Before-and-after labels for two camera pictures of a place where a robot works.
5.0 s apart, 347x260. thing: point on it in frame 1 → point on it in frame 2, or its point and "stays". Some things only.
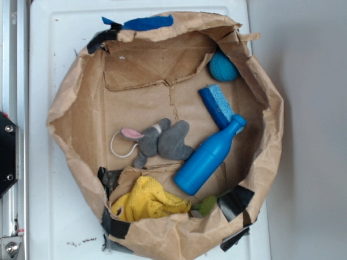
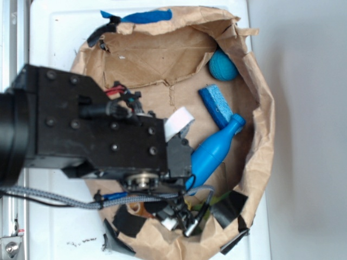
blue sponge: [217, 104] stays
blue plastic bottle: [202, 163] stays
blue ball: [222, 67] stays
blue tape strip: [143, 23] → [143, 16]
